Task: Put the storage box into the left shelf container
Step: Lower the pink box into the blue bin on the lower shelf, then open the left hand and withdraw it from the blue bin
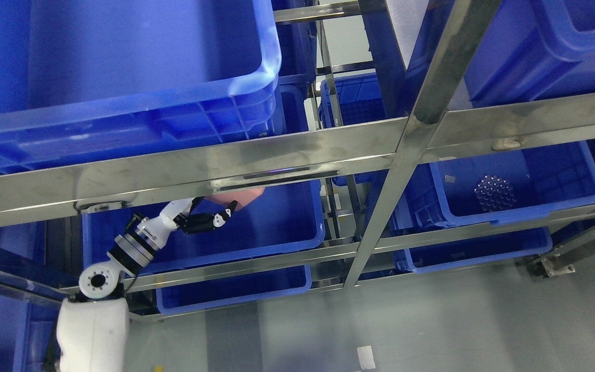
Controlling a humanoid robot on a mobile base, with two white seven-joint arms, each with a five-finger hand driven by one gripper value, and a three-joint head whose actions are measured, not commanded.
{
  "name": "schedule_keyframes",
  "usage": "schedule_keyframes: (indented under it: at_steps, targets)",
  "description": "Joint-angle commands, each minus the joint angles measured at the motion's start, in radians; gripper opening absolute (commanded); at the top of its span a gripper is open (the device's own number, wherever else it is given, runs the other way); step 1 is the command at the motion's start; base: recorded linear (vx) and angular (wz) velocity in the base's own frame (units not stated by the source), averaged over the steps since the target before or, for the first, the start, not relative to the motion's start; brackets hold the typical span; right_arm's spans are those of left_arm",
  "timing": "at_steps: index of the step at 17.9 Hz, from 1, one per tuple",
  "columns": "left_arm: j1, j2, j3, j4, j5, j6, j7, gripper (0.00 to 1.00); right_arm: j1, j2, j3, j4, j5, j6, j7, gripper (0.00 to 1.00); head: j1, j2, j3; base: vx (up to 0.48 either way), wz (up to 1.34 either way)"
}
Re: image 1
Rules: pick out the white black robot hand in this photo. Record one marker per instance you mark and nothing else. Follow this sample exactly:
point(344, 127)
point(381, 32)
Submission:
point(159, 228)

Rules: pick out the pink plastic storage box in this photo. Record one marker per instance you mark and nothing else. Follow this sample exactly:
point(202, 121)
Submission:
point(242, 197)

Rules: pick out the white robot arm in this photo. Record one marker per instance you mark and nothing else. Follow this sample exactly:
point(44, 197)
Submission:
point(92, 326)

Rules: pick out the blue bin bottom shelf left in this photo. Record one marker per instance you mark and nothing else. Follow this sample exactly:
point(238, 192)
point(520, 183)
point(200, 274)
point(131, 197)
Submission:
point(226, 291)

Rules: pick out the blue bin receiving box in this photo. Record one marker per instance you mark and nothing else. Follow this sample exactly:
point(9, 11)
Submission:
point(286, 218)

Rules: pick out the large blue bin top shelf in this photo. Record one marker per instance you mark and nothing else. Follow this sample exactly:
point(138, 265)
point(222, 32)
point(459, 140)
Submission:
point(84, 81)

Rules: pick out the stainless steel shelf rack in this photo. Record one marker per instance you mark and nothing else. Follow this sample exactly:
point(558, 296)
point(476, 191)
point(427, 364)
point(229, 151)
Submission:
point(421, 52)

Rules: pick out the blue bin bottom shelf right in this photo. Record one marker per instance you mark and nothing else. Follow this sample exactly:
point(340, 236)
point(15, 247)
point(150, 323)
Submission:
point(474, 251)

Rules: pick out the blue bin with metal parts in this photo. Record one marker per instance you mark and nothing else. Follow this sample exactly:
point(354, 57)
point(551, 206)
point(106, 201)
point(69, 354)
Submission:
point(545, 179)

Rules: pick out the cluster of metal cylinders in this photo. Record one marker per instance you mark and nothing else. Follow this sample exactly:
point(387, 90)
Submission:
point(494, 194)

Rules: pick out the blue bin top right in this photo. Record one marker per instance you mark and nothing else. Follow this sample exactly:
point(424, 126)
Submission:
point(534, 50)

